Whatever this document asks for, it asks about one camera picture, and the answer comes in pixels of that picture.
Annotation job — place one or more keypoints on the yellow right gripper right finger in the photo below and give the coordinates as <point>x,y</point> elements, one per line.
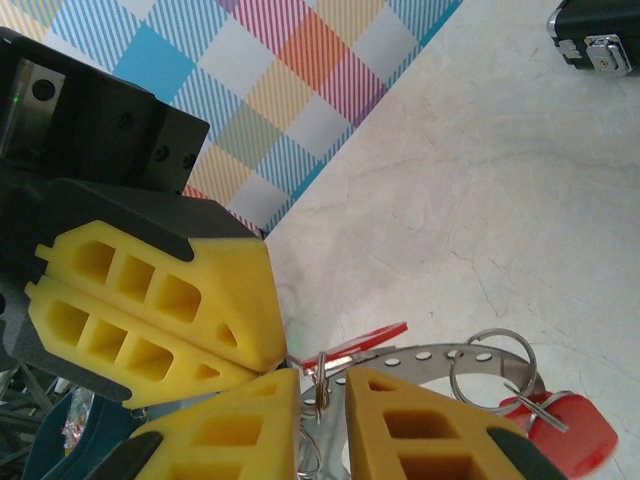
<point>365,430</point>

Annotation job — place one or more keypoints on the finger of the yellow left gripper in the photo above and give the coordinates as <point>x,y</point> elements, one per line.
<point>115,320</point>
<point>225,270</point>

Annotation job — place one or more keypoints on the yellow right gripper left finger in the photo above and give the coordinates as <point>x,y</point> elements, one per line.
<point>280,440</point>

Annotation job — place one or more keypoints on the metal keyring band red sleeve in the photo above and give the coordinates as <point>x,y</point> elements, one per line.
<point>410,357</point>

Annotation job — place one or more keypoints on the red-capped key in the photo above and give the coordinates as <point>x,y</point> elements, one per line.
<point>575,430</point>

